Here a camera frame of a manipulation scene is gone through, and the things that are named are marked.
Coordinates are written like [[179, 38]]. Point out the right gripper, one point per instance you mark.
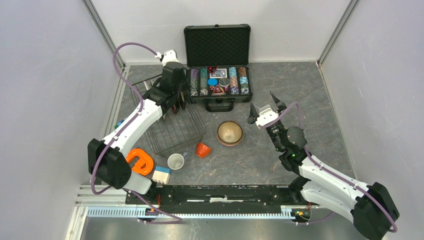
[[279, 104]]

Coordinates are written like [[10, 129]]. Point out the silver round dealer button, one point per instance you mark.
[[224, 82]]

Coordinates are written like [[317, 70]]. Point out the white cable duct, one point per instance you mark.
[[147, 213]]

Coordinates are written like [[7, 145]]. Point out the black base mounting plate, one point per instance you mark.
[[224, 199]]

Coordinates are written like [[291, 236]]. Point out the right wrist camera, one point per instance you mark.
[[266, 115]]

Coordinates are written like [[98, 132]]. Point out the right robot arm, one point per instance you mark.
[[370, 208]]

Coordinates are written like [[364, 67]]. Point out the dark brown bottom plate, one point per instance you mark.
[[182, 101]]

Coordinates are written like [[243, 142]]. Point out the orange tape dispenser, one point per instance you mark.
[[140, 162]]

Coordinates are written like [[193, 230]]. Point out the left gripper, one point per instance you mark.
[[185, 85]]

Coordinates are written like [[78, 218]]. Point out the blue green stacked blocks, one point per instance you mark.
[[118, 124]]

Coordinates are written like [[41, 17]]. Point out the orange small cup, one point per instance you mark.
[[202, 150]]

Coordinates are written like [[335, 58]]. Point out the white mug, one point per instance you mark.
[[176, 160]]

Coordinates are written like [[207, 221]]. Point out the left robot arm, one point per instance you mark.
[[107, 157]]

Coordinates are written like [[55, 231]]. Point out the tan ceramic bowl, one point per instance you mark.
[[229, 133]]

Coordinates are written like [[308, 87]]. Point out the blue white toy block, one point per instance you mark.
[[161, 175]]

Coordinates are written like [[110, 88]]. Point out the black wire dish rack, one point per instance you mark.
[[174, 132]]

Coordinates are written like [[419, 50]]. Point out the blue round chip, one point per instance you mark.
[[212, 82]]

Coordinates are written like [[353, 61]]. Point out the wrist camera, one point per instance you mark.
[[167, 57], [266, 115]]

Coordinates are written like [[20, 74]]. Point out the red rim beige plate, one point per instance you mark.
[[175, 108]]

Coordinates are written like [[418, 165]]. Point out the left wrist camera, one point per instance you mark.
[[167, 57]]

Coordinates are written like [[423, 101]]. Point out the black poker chip case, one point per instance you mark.
[[218, 51]]

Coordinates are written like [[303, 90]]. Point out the white plate teal rim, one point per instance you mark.
[[147, 84]]

